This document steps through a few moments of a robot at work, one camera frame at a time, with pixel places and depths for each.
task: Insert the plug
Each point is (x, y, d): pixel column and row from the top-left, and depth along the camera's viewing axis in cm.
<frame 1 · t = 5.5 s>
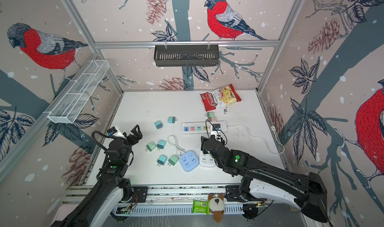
left hand: (131, 128, 81), fingers open
right hand: (202, 139, 76), fingers open
red cassava chips bag: (220, 97, 112), point 6 cm above the table
white long power strip: (202, 127, 97), point 4 cm above the table
blue square power socket: (189, 160, 84), point 3 cm above the table
light green usb charger: (173, 160, 85), point 2 cm above the table
teal usb charger: (161, 160, 85), point 2 cm above the table
teal usb charger 2: (161, 144, 92), on the table
green usb charger: (150, 146, 90), point 2 cm above the table
teal usb charger 3: (158, 124, 100), point 3 cm above the table
teal usb charger 4: (172, 119, 103), point 3 cm above the table
green usb charger 2: (210, 114, 106), point 2 cm above the table
pink usb charger: (213, 119, 104), on the table

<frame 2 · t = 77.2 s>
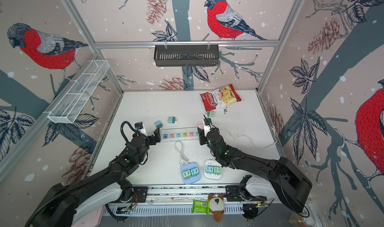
left hand: (150, 128, 82), fingers open
right hand: (199, 129, 83), fingers open
white long power strip: (179, 134, 94), point 3 cm above the table
light green usb charger: (217, 170, 76), point 8 cm above the table
teal usb charger: (209, 169, 76), point 8 cm above the table
teal usb charger 2: (194, 172, 76), point 7 cm above the table
green usb charger: (187, 174, 75), point 7 cm above the table
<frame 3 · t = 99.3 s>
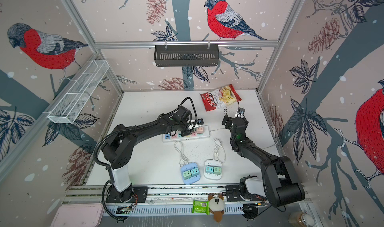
left hand: (192, 127, 90), fingers open
right hand: (232, 117, 88), fingers open
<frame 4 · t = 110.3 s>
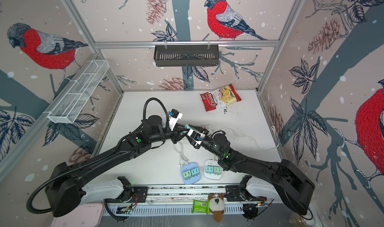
left hand: (188, 130, 70), fingers open
right hand: (186, 130, 73), fingers open
